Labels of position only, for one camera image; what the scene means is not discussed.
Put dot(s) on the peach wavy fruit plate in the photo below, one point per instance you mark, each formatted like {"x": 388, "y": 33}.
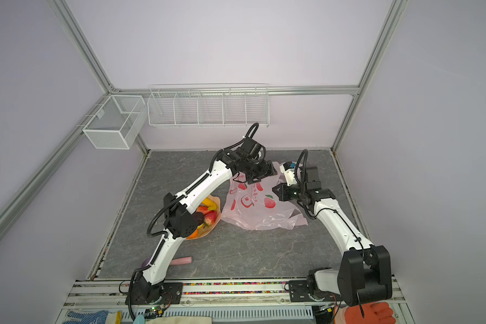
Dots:
{"x": 205, "y": 230}

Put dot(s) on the pink plastic bag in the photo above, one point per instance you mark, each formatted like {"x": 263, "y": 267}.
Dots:
{"x": 255, "y": 206}

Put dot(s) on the long white wire basket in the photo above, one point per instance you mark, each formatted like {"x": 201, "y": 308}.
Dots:
{"x": 208, "y": 105}

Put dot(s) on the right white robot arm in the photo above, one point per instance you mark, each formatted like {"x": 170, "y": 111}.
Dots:
{"x": 365, "y": 273}

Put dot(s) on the orange glove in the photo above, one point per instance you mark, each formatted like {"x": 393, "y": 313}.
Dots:
{"x": 372, "y": 313}

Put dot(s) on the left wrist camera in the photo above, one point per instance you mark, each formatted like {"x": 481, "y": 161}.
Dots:
{"x": 252, "y": 150}

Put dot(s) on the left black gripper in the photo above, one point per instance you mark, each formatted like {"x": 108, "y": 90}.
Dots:
{"x": 265, "y": 172}

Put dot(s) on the purple pink scoop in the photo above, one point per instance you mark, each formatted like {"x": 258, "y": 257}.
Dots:
{"x": 179, "y": 261}

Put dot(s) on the red strawberry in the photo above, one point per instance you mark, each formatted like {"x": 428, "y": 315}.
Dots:
{"x": 203, "y": 209}
{"x": 210, "y": 218}

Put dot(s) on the blue white cloth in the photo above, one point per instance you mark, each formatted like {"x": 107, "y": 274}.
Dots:
{"x": 75, "y": 317}

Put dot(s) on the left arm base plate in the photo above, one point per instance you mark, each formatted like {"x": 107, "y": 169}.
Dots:
{"x": 166, "y": 293}

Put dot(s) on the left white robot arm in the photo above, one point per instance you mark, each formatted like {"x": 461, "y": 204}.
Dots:
{"x": 176, "y": 221}

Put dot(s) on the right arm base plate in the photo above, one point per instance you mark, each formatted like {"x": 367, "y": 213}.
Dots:
{"x": 301, "y": 290}

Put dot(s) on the yellow banana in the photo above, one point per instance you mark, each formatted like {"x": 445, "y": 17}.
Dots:
{"x": 210, "y": 204}

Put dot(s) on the small white mesh basket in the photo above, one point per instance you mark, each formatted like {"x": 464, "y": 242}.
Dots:
{"x": 117, "y": 122}

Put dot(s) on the orange tangerine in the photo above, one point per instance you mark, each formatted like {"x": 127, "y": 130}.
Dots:
{"x": 194, "y": 235}

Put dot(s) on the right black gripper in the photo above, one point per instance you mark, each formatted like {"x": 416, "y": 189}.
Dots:
{"x": 283, "y": 190}

